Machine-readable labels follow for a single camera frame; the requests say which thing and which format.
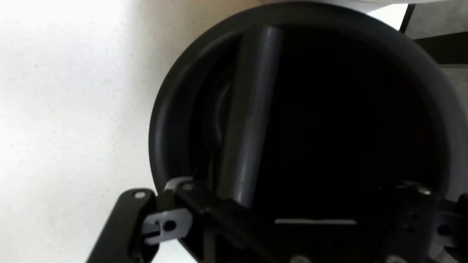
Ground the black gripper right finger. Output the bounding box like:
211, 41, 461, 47
389, 180, 468, 263

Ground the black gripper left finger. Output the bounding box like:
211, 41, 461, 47
86, 175, 206, 263

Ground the black round cup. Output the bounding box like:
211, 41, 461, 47
148, 0, 461, 263

